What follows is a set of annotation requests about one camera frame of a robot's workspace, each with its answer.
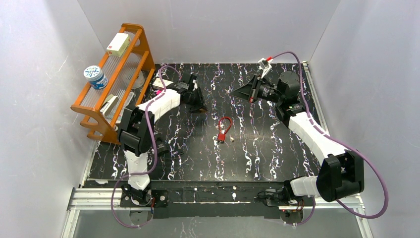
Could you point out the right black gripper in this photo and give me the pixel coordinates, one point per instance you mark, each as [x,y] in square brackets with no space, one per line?
[255,92]

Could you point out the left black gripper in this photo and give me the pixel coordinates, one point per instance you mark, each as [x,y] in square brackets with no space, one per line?
[193,96]

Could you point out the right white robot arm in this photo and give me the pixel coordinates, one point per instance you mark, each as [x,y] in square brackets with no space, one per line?
[342,170]

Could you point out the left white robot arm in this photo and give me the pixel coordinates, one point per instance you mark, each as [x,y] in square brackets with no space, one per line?
[136,132]

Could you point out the black padlock key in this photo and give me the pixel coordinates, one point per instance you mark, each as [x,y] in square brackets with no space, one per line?
[179,149]

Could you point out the small white cardboard box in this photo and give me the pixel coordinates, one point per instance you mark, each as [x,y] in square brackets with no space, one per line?
[158,83]

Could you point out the black padlock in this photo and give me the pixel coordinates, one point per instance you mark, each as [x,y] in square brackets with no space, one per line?
[162,147]

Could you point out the clear glass bowl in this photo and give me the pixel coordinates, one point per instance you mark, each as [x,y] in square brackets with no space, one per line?
[139,82]

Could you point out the orange wooden shelf rack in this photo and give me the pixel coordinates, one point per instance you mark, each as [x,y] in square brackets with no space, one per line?
[121,73]

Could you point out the white stapler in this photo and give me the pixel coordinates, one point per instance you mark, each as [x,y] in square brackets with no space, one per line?
[109,104]

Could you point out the white green box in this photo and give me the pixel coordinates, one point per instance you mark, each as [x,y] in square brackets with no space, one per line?
[118,44]

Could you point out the blue white round jar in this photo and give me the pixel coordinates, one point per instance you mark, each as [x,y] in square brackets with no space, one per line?
[96,77]

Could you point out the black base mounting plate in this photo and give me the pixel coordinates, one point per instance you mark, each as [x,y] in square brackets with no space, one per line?
[217,202]

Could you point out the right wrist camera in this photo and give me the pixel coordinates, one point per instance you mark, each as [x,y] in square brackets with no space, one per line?
[265,65]

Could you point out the red cable padlock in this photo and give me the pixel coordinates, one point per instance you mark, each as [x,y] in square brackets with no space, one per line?
[222,132]

